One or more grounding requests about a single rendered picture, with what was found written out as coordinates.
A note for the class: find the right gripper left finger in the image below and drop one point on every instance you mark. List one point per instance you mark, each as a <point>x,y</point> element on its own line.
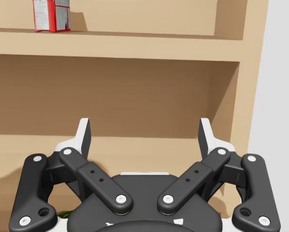
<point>99,180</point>

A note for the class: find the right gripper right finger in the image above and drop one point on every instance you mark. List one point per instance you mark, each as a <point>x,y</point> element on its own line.
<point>190,180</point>

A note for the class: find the green and blue rectangular can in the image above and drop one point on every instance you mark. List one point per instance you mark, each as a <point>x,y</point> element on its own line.
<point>64,213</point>

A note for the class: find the pale wooden shelf unit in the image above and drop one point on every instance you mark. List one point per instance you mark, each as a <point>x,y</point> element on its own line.
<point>139,96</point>

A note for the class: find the red and white carton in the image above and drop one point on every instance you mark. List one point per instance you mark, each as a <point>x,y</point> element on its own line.
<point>51,17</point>

